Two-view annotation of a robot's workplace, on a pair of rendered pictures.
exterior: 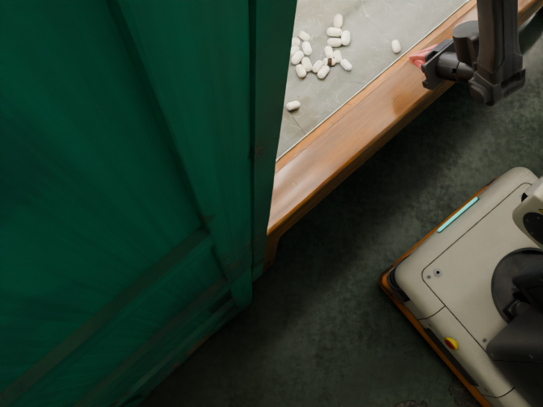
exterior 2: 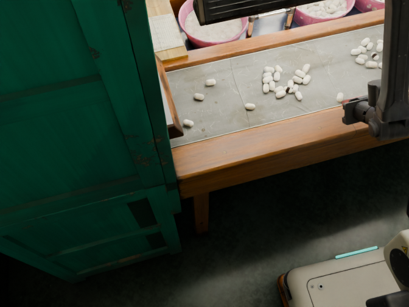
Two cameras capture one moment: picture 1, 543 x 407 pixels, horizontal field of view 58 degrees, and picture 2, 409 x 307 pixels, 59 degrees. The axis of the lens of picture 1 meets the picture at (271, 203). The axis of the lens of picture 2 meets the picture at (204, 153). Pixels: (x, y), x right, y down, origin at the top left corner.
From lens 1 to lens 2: 0.30 m
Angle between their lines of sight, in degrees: 16
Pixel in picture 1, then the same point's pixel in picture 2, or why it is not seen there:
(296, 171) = (230, 145)
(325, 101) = (273, 112)
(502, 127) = not seen: outside the picture
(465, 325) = not seen: outside the picture
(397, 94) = (325, 125)
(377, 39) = (328, 89)
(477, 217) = (370, 261)
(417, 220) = (328, 251)
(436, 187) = (353, 234)
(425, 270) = (311, 279)
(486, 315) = not seen: outside the picture
